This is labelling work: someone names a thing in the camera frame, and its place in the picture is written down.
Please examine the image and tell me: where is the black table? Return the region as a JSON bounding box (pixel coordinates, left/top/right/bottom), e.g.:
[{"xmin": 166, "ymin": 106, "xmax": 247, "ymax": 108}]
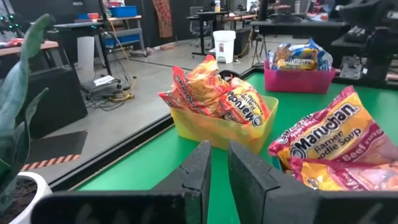
[{"xmin": 250, "ymin": 18, "xmax": 346, "ymax": 68}]

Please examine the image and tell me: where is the orange Maruchan ramen packet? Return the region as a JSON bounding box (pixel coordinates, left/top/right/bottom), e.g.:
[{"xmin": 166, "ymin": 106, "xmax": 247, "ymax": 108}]
[
  {"xmin": 157, "ymin": 90, "xmax": 180, "ymax": 110},
  {"xmin": 171, "ymin": 65, "xmax": 200, "ymax": 115},
  {"xmin": 185, "ymin": 54, "xmax": 233, "ymax": 118},
  {"xmin": 217, "ymin": 77, "xmax": 272, "ymax": 128}
]

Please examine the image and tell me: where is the snake plant in white pot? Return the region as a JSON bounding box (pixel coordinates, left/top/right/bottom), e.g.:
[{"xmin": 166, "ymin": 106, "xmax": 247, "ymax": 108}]
[{"xmin": 0, "ymin": 13, "xmax": 56, "ymax": 224}]

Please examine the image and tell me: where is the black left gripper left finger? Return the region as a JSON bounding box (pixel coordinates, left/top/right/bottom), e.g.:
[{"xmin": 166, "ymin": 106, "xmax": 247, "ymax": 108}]
[{"xmin": 30, "ymin": 139, "xmax": 213, "ymax": 224}]

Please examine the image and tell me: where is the blue storage crate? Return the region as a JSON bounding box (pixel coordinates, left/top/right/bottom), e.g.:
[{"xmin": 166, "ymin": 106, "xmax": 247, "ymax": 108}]
[
  {"xmin": 104, "ymin": 33, "xmax": 141, "ymax": 47},
  {"xmin": 108, "ymin": 5, "xmax": 139, "ymax": 18}
]

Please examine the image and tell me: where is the pink plastic bin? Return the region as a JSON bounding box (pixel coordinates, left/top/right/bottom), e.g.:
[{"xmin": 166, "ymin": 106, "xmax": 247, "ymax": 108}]
[{"xmin": 263, "ymin": 59, "xmax": 337, "ymax": 95}]

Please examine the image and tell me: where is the hazard-striped black floor mat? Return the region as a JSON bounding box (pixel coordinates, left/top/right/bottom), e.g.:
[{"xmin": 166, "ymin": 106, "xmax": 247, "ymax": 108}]
[{"xmin": 20, "ymin": 130, "xmax": 89, "ymax": 172}]

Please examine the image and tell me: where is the green table mat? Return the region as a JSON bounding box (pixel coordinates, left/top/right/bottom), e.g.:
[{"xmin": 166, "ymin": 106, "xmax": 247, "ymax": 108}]
[{"xmin": 74, "ymin": 72, "xmax": 398, "ymax": 224}]

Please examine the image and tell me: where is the yellow plastic bin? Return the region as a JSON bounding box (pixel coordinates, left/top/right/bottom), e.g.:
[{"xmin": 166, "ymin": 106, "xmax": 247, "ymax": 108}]
[{"xmin": 169, "ymin": 95, "xmax": 280, "ymax": 155}]

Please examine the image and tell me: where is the black desk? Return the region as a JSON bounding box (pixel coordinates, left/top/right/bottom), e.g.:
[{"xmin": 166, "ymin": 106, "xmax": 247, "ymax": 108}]
[{"xmin": 185, "ymin": 11, "xmax": 259, "ymax": 59}]

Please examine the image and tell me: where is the wooden workbench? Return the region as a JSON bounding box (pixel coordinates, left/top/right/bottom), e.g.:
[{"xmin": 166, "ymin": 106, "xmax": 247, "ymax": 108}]
[{"xmin": 0, "ymin": 39, "xmax": 60, "ymax": 58}]

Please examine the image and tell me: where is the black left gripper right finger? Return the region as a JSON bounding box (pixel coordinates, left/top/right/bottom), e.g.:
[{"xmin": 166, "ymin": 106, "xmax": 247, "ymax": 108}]
[{"xmin": 228, "ymin": 139, "xmax": 398, "ymax": 224}]

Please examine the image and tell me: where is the grey office chair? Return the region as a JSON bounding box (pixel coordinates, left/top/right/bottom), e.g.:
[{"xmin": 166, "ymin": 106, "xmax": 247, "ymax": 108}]
[{"xmin": 188, "ymin": 6, "xmax": 213, "ymax": 40}]

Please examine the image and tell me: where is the white cylinder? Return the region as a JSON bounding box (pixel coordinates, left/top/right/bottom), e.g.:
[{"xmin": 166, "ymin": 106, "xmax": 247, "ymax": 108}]
[{"xmin": 76, "ymin": 35, "xmax": 95, "ymax": 74}]

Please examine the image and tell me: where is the red Maruchan ramen packet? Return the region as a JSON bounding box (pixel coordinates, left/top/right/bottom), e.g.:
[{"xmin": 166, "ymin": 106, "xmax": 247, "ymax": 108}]
[
  {"xmin": 288, "ymin": 156, "xmax": 398, "ymax": 192},
  {"xmin": 268, "ymin": 85, "xmax": 398, "ymax": 171}
]

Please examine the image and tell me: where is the patterned hanging cloth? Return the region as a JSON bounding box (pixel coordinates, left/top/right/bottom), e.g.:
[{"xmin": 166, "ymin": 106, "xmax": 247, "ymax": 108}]
[{"xmin": 151, "ymin": 0, "xmax": 174, "ymax": 39}]

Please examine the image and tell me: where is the white trash bin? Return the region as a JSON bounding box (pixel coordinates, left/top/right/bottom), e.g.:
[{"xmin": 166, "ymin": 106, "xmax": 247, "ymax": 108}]
[{"xmin": 212, "ymin": 30, "xmax": 237, "ymax": 65}]

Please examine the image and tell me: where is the grey shelf table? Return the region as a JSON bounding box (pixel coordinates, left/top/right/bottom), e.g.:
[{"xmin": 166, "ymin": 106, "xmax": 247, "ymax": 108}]
[{"xmin": 53, "ymin": 15, "xmax": 147, "ymax": 77}]

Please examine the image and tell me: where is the blue Maruchan ramen packet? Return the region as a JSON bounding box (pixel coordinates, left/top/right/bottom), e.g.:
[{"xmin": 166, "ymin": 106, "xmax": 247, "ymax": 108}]
[
  {"xmin": 275, "ymin": 42, "xmax": 320, "ymax": 62},
  {"xmin": 310, "ymin": 37, "xmax": 334, "ymax": 72},
  {"xmin": 267, "ymin": 49, "xmax": 278, "ymax": 71},
  {"xmin": 275, "ymin": 58, "xmax": 318, "ymax": 72}
]

